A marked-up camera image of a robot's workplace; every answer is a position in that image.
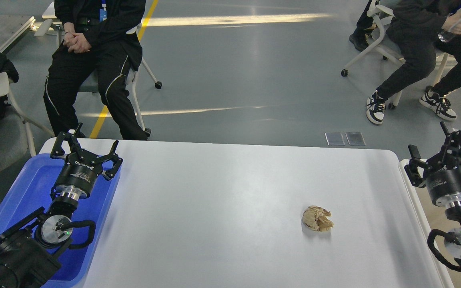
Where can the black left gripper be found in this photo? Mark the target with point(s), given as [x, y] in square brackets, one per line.
[79, 174]

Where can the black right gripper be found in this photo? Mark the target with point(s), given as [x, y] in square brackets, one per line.
[443, 181]

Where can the beige paper ball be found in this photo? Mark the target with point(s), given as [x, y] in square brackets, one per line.
[316, 219]

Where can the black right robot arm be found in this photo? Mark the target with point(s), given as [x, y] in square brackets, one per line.
[446, 246]

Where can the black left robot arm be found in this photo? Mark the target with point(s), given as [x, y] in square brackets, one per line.
[51, 218]

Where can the white plastic bin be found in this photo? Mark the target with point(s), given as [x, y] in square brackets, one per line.
[431, 216]

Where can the blue plastic tray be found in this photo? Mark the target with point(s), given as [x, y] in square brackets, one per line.
[31, 190]

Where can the right metal floor plate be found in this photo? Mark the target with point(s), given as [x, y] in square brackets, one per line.
[355, 139]

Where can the metal floor plate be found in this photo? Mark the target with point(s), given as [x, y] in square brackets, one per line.
[334, 139]
[355, 139]

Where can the left metal floor plate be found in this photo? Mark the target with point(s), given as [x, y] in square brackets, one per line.
[334, 139]

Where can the white office chair right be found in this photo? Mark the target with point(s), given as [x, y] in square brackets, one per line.
[381, 12]

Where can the person in black tracksuit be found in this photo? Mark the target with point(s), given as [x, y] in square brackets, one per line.
[96, 39]

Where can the seated person with sneakers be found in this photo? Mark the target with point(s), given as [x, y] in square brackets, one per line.
[419, 28]

